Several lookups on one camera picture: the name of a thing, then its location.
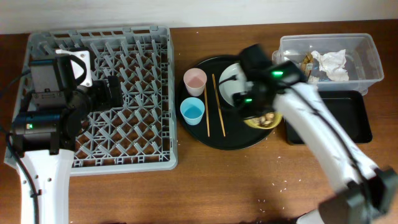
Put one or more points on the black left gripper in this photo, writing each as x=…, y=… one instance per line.
x=102, y=88

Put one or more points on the blue plastic cup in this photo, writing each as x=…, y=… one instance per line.
x=192, y=110

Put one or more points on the pink plastic cup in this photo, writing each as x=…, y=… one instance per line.
x=195, y=81

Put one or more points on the white round plate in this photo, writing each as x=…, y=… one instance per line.
x=229, y=88

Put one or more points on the food scraps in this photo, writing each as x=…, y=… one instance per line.
x=264, y=120

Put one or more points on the yellow bowl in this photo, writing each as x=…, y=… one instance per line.
x=277, y=120

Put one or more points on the brown wrapper waste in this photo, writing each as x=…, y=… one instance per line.
x=306, y=65

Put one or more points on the white paper napkin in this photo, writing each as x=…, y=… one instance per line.
x=332, y=64

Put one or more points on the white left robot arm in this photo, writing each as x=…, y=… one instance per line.
x=43, y=134

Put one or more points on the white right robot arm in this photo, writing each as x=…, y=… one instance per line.
x=363, y=191

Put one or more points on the grey dishwasher rack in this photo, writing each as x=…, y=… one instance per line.
x=140, y=135

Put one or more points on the left wooden chopstick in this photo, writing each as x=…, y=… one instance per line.
x=207, y=112

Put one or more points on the wooden chopstick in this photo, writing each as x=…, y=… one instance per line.
x=218, y=104
x=207, y=112

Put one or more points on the round black tray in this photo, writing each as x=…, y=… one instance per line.
x=238, y=134

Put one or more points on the right wooden chopstick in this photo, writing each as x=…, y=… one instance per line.
x=218, y=104

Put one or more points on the clear plastic bin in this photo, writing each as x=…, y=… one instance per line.
x=363, y=63

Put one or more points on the black rectangular tray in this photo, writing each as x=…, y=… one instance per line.
x=349, y=110

